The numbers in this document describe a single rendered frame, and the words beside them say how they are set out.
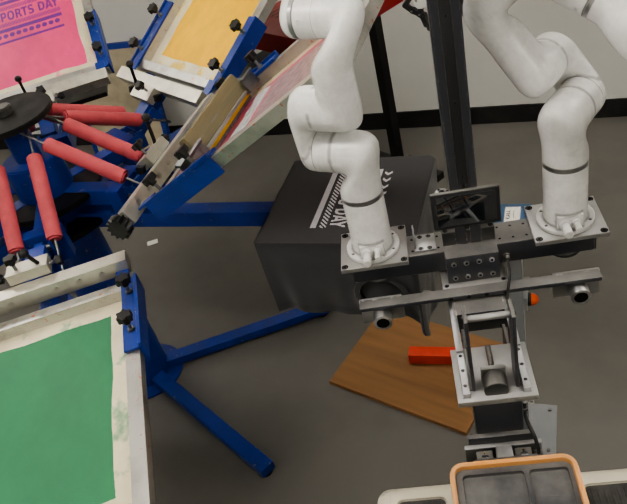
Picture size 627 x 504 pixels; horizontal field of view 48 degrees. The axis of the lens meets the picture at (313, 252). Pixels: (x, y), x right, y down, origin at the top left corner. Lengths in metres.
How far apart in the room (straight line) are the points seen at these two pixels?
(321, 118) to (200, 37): 1.55
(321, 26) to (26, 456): 1.18
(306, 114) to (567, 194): 0.58
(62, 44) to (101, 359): 1.77
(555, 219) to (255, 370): 1.76
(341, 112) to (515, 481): 0.77
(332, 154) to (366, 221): 0.18
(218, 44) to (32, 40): 0.96
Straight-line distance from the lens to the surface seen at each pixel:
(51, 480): 1.76
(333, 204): 2.17
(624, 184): 3.74
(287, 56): 2.28
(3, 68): 3.40
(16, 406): 1.97
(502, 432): 1.57
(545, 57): 1.50
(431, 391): 2.78
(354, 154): 1.47
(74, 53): 3.31
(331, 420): 2.79
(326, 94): 1.40
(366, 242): 1.60
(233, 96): 2.23
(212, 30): 2.90
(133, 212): 2.08
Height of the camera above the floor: 2.19
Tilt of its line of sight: 38 degrees down
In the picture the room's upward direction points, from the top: 16 degrees counter-clockwise
